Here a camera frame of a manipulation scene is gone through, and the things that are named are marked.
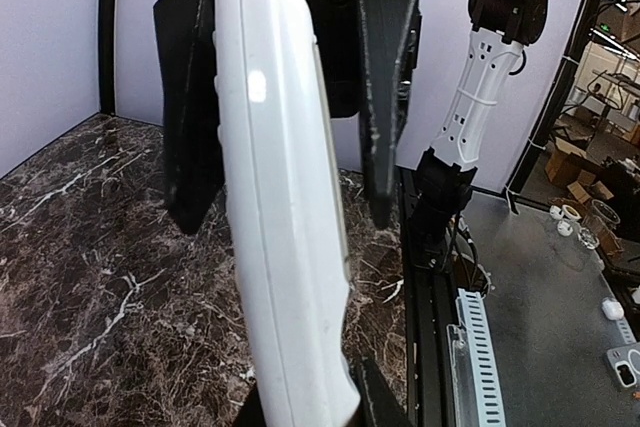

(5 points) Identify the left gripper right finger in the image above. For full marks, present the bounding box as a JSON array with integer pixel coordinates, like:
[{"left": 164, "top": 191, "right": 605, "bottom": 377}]
[{"left": 349, "top": 357, "right": 410, "bottom": 427}]

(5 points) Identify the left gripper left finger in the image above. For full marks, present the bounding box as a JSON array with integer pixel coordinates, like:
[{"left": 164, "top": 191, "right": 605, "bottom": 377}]
[{"left": 231, "top": 385, "right": 265, "bottom": 427}]

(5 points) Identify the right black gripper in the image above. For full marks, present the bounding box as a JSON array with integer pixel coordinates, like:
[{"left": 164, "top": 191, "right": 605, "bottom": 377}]
[{"left": 153, "top": 0, "right": 421, "bottom": 235}]

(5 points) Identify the white remote control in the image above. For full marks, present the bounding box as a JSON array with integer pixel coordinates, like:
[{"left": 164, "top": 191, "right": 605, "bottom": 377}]
[{"left": 214, "top": 0, "right": 360, "bottom": 426}]

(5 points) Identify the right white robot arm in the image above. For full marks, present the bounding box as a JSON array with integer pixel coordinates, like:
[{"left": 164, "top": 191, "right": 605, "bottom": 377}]
[{"left": 153, "top": 0, "right": 548, "bottom": 278}]

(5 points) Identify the white slotted cable duct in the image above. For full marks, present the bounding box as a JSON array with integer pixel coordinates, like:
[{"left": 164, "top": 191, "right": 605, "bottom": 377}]
[{"left": 447, "top": 289, "right": 506, "bottom": 427}]

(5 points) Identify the black front frame rail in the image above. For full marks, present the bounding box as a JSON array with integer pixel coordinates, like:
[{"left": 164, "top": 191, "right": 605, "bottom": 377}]
[{"left": 397, "top": 167, "right": 458, "bottom": 426}]

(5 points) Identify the left black frame post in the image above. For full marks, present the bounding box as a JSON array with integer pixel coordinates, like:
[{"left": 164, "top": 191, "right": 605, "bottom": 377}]
[{"left": 97, "top": 0, "right": 116, "bottom": 116}]

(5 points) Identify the black frame post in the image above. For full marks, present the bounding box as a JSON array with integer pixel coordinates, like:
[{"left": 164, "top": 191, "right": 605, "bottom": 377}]
[
  {"left": 504, "top": 0, "right": 601, "bottom": 200},
  {"left": 97, "top": 0, "right": 116, "bottom": 116}
]

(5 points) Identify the right black frame post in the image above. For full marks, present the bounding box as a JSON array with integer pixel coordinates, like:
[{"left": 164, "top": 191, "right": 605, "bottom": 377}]
[{"left": 504, "top": 0, "right": 601, "bottom": 200}]

